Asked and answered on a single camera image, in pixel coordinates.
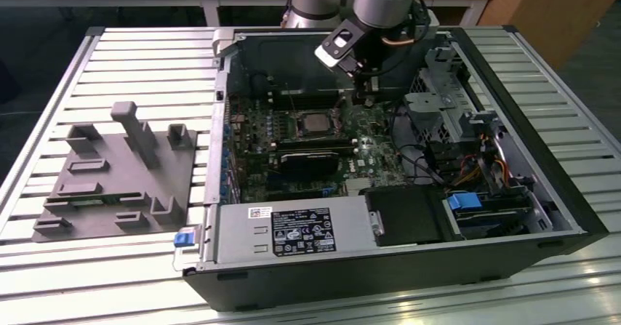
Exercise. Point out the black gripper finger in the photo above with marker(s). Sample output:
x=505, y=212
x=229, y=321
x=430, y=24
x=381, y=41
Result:
x=369, y=88

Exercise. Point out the silver CPU plate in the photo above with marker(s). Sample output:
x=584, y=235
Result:
x=318, y=124

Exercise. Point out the thin metal locking lever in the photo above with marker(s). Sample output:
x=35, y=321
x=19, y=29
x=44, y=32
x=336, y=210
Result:
x=292, y=104

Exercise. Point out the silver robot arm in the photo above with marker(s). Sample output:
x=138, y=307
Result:
x=384, y=1

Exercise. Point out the black RAM slot bank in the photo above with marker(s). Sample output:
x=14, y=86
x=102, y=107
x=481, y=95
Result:
x=316, y=147
x=310, y=101

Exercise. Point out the metal drive cage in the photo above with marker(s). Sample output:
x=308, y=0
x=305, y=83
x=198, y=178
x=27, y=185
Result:
x=432, y=103

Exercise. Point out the green motherboard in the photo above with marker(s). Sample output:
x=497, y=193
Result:
x=373, y=157

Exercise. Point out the black graphics card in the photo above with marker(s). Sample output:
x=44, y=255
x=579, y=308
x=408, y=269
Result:
x=310, y=165

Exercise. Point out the small silver heatsink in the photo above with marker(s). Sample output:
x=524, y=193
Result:
x=357, y=186

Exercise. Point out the black optical drive bay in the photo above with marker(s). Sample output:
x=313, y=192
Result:
x=413, y=212

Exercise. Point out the blue disk carrier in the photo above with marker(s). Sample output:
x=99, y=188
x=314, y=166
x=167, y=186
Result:
x=464, y=202

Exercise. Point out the wooden cabinet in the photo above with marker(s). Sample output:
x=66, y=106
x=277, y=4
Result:
x=572, y=12

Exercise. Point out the black hard disk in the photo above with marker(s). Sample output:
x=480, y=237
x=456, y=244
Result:
x=491, y=220

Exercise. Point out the silver power supply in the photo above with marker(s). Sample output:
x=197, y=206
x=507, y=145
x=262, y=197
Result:
x=242, y=237

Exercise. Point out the black PC case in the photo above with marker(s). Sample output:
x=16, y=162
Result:
x=388, y=281

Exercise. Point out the blue case latch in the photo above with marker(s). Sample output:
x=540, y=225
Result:
x=183, y=239

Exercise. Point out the grey parts rack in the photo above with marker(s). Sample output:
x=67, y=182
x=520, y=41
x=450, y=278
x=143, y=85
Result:
x=111, y=179

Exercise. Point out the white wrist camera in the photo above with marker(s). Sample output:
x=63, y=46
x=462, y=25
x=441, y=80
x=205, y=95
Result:
x=340, y=48

